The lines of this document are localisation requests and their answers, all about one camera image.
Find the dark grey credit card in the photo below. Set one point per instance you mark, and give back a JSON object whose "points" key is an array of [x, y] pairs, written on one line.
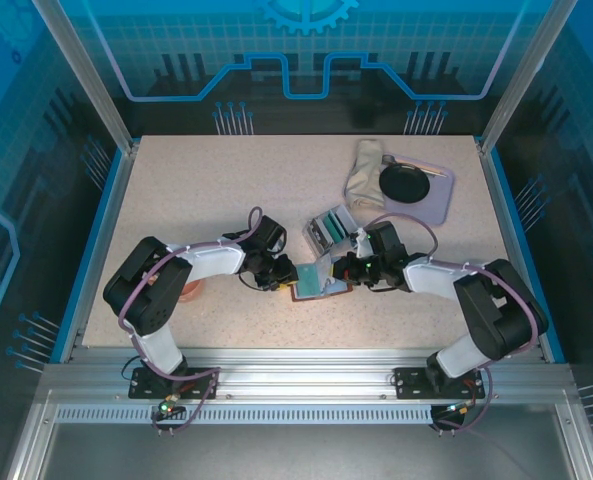
{"points": [[320, 235]]}

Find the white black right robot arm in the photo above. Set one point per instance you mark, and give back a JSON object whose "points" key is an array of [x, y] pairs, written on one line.
{"points": [[441, 277]]}

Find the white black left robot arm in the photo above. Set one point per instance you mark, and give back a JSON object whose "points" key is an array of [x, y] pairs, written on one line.
{"points": [[211, 260]]}

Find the clear acrylic card box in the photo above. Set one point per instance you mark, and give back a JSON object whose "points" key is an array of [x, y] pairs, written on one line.
{"points": [[346, 240]]}

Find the white credit card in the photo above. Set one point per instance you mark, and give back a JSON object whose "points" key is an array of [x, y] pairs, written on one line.
{"points": [[345, 219]]}

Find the small orange bowl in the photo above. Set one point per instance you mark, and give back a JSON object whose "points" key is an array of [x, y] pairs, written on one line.
{"points": [[193, 292]]}

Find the beige cloth pouch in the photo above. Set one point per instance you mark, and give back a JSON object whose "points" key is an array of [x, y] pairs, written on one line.
{"points": [[366, 175]]}

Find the lavender plastic tray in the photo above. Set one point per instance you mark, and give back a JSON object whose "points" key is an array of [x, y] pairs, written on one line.
{"points": [[438, 200]]}

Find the black round plate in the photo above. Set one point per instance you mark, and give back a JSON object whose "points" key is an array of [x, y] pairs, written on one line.
{"points": [[405, 182]]}

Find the grey metal spoon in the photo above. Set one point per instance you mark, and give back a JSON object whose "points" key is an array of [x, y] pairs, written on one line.
{"points": [[389, 159]]}

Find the blue table side strip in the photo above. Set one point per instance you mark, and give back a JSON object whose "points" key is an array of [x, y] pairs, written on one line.
{"points": [[518, 225], [88, 260]]}

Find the aluminium front frame rail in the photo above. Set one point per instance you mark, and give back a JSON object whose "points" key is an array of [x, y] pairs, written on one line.
{"points": [[301, 372]]}

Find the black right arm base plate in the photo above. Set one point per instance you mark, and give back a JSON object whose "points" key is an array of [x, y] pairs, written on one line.
{"points": [[411, 382]]}

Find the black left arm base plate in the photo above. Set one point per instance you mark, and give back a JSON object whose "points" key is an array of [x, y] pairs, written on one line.
{"points": [[141, 385]]}

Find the aluminium frame post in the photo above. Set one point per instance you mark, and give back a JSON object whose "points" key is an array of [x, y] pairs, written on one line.
{"points": [[521, 75], [86, 75]]}

